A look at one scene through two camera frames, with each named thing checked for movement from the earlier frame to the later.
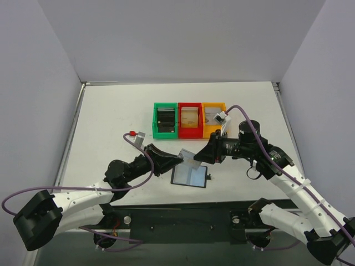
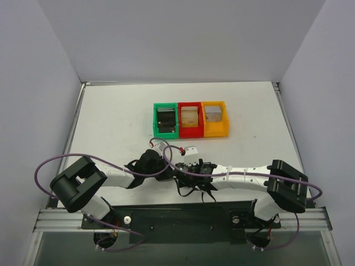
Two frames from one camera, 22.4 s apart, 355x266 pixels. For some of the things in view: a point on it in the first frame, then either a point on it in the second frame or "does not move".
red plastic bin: x=191 y=133 does not move
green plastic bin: x=161 y=135 does not move
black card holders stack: x=166 y=119 does not move
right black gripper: x=217 y=148 → x=190 y=172
